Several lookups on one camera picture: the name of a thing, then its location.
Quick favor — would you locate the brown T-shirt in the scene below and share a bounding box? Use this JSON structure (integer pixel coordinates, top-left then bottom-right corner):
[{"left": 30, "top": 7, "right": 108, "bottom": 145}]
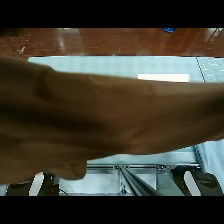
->
[{"left": 0, "top": 55, "right": 224, "bottom": 185}]

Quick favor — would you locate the pale blue garment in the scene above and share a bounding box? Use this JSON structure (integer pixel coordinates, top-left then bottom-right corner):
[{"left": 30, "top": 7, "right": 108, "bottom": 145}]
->
[{"left": 195, "top": 139, "right": 224, "bottom": 188}]

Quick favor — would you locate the silver frame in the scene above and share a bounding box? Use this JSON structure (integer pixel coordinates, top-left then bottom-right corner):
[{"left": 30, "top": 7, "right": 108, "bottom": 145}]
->
[{"left": 58, "top": 162, "right": 202, "bottom": 197}]

